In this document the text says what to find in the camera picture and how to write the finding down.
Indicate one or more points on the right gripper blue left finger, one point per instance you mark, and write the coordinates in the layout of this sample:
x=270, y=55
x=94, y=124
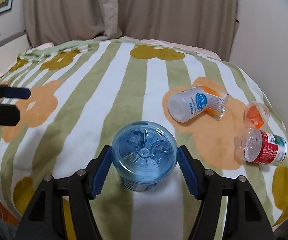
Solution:
x=44, y=215

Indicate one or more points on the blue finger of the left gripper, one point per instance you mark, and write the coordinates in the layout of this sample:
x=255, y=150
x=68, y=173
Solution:
x=14, y=92

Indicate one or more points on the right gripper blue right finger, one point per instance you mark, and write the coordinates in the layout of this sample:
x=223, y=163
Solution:
x=245, y=215

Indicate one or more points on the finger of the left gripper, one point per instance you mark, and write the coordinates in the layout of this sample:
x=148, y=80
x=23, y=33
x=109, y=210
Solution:
x=9, y=115

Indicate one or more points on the blue plastic cup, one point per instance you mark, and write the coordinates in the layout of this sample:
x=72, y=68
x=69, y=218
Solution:
x=143, y=154

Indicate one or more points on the clear cup with red label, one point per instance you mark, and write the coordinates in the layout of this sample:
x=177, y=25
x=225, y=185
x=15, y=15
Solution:
x=256, y=146

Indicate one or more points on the orange plastic cup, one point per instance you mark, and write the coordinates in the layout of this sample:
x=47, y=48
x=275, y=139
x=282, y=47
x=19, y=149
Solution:
x=256, y=115

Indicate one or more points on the clear cup with white label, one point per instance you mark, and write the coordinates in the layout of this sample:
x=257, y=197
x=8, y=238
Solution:
x=217, y=102

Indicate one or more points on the white plastic cup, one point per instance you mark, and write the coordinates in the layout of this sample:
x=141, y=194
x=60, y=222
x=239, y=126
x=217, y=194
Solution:
x=185, y=105

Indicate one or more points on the green striped flower blanket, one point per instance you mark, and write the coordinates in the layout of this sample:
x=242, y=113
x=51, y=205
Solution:
x=83, y=92

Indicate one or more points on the beige curtain left panel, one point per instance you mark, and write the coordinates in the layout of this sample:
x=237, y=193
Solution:
x=60, y=21

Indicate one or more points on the beige curtain panel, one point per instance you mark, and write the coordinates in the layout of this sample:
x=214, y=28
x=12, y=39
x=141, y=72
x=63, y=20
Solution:
x=208, y=24
x=60, y=21

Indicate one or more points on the beige curtain right panel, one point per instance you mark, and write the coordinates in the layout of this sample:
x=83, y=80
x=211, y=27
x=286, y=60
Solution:
x=208, y=24

